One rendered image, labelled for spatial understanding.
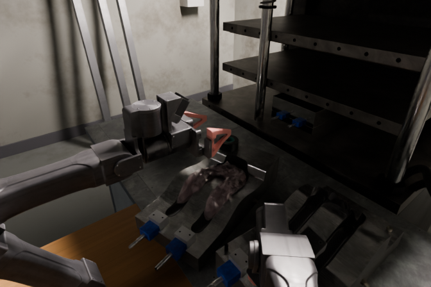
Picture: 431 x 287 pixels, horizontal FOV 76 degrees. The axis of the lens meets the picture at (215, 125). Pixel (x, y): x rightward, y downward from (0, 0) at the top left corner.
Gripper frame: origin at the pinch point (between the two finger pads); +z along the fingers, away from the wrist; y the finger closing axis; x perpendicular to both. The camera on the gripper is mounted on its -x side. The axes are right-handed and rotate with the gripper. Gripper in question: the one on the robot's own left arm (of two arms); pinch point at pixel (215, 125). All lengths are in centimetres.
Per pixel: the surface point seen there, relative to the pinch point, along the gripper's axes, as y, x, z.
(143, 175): 43, 40, -4
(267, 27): 50, -12, 71
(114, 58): 199, 28, 43
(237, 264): -17.2, 28.2, -6.1
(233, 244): -10.7, 30.8, -1.8
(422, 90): -23, -2, 66
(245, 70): 67, 14, 76
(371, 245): -34.5, 26.4, 22.9
